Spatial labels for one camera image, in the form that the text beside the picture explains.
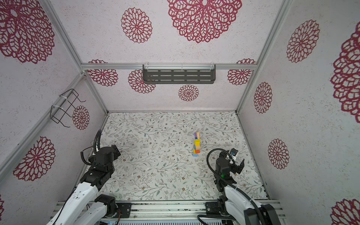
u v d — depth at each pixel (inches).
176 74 37.1
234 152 27.7
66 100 30.8
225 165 25.2
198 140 32.9
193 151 36.7
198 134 31.4
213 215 28.2
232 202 23.4
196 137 32.1
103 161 22.6
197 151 35.9
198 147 34.5
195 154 37.0
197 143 34.5
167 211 29.5
